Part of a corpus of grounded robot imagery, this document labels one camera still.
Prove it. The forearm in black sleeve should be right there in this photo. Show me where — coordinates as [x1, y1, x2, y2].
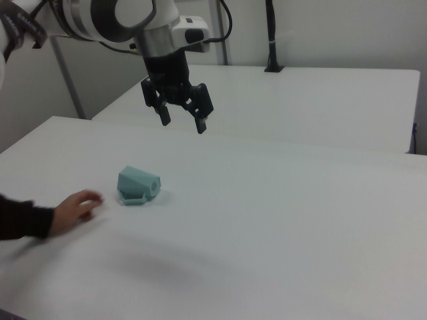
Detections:
[0, 194, 57, 241]

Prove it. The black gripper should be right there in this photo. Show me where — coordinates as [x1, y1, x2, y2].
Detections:
[140, 49, 215, 135]

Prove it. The white side table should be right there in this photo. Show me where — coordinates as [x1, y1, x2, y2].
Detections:
[91, 63, 421, 155]

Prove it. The teal faceted plastic cup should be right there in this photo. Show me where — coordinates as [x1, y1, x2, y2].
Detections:
[115, 165, 162, 207]

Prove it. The black cable with straight plug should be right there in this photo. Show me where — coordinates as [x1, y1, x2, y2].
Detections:
[202, 0, 233, 45]

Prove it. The person's bare hand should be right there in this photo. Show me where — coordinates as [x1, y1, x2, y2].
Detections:
[52, 189, 105, 235]

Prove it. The black printed strap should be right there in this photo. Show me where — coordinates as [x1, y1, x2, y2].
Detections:
[0, 9, 48, 63]

